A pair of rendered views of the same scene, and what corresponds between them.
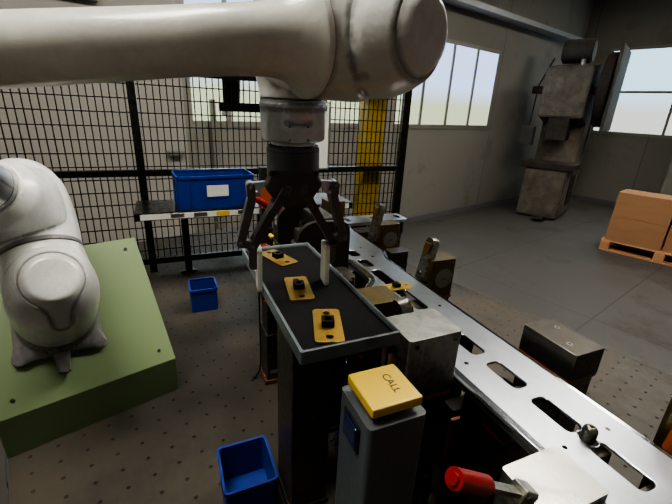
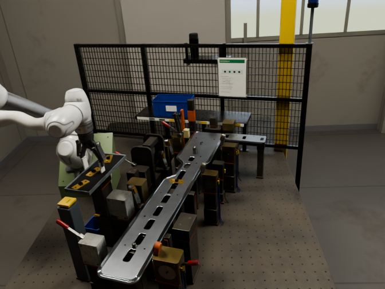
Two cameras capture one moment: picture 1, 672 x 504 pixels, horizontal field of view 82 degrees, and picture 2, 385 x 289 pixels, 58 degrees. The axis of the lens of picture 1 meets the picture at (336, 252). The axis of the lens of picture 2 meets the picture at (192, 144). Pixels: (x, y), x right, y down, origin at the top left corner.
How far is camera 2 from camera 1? 153 cm
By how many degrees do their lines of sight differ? 41
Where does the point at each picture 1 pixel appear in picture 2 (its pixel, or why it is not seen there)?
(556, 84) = not seen: outside the picture
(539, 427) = (128, 238)
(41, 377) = (71, 176)
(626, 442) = (141, 253)
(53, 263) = (65, 144)
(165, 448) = (93, 212)
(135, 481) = not seen: hidden behind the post
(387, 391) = (65, 202)
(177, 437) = not seen: hidden behind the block
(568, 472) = (96, 239)
